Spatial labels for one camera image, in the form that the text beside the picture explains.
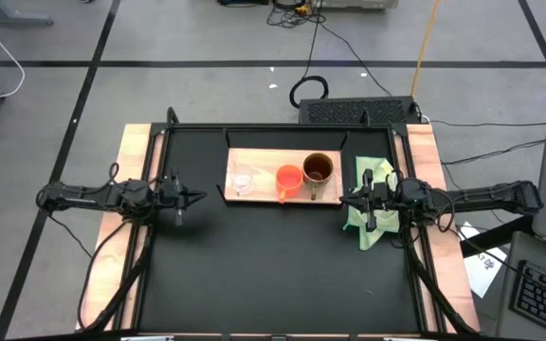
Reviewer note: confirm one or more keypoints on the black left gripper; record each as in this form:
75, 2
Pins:
171, 194

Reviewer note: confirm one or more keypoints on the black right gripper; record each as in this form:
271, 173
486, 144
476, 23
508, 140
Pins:
382, 199

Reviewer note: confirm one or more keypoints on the brown ceramic mug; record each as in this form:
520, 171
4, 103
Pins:
318, 166

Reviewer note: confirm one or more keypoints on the small clear glass cup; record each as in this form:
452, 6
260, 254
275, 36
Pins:
242, 181

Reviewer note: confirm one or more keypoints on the orange plastic cup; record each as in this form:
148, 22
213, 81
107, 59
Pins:
289, 180

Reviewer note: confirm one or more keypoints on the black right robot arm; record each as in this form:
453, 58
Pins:
486, 196

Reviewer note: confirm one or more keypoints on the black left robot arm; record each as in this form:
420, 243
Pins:
78, 194

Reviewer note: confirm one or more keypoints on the green cloth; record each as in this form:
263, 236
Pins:
383, 222

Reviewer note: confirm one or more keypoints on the wooden cutting board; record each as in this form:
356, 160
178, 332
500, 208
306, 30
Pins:
263, 158

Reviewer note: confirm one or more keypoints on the black perforated computer case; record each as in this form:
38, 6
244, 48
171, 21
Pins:
353, 111

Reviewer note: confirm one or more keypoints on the white paper sheet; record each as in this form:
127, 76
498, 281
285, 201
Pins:
484, 272

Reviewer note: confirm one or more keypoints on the grey desk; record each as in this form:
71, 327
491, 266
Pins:
507, 293

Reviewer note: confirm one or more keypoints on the grey box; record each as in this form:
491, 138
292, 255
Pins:
358, 4

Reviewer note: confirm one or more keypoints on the black keyboard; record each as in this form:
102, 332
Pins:
545, 296

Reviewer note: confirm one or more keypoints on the grey metal table leg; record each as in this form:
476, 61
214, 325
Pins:
12, 21

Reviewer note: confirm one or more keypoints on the black table frame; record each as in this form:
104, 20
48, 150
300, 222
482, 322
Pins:
278, 126

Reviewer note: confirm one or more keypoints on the silver bracket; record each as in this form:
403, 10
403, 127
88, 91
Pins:
147, 338
410, 338

